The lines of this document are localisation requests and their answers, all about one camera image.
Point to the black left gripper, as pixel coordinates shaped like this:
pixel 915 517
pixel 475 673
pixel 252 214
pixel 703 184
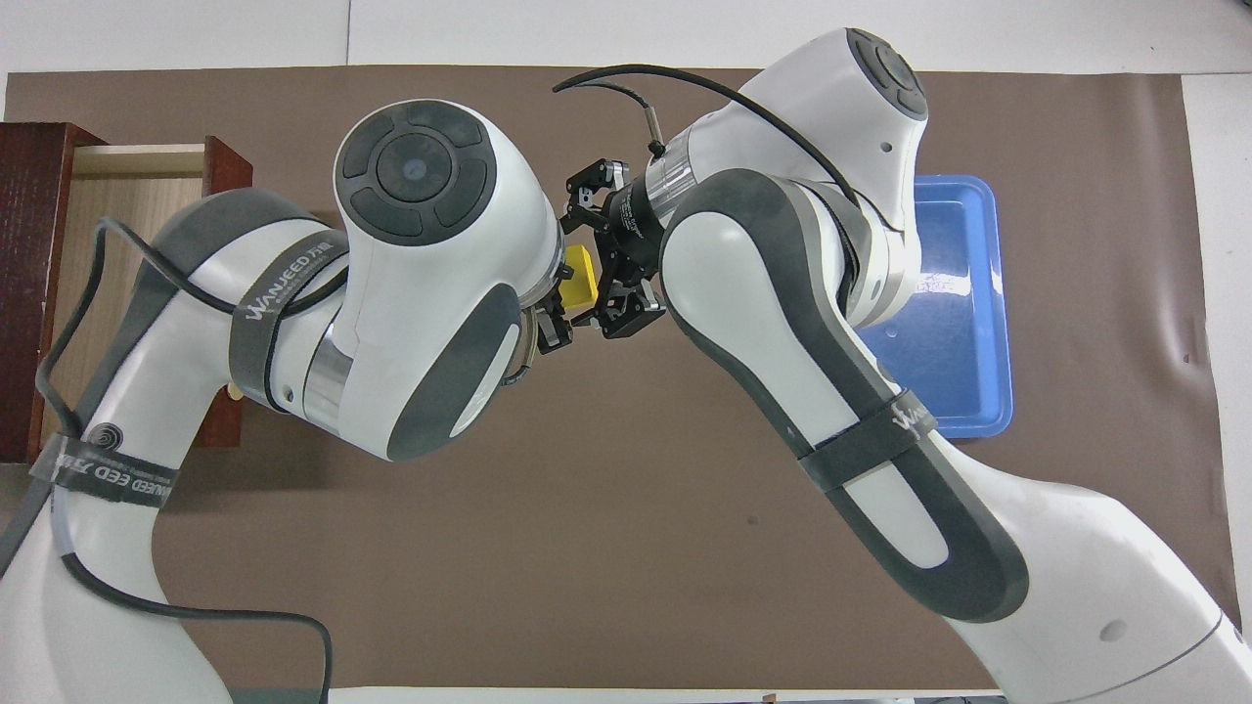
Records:
pixel 546 313

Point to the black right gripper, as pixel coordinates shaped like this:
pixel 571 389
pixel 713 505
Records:
pixel 634 230

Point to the yellow cube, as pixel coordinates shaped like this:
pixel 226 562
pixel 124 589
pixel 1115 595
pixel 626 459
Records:
pixel 581 282

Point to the wooden drawer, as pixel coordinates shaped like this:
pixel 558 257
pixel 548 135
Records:
pixel 117 196

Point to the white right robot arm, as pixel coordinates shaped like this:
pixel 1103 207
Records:
pixel 782 293

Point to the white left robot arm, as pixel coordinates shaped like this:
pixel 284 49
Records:
pixel 421 293

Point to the brown table mat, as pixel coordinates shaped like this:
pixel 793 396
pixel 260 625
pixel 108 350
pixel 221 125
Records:
pixel 606 548

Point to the blue plastic tray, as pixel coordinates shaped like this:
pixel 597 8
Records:
pixel 968 332

